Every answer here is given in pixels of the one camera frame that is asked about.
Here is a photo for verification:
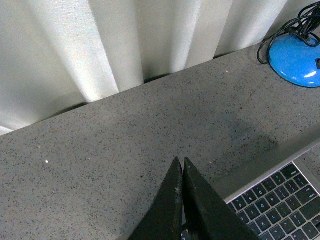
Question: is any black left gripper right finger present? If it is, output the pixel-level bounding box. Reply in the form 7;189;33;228
183;157;259;240

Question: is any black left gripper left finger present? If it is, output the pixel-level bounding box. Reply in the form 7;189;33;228
129;157;183;240

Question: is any grey laptop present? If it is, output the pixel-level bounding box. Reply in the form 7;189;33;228
179;139;320;240

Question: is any blue lamp base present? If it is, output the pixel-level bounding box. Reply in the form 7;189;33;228
268;35;320;88

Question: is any white pleated curtain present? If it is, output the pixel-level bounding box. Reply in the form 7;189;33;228
0;0;311;135

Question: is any black power cable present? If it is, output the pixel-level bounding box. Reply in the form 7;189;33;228
257;2;320;65

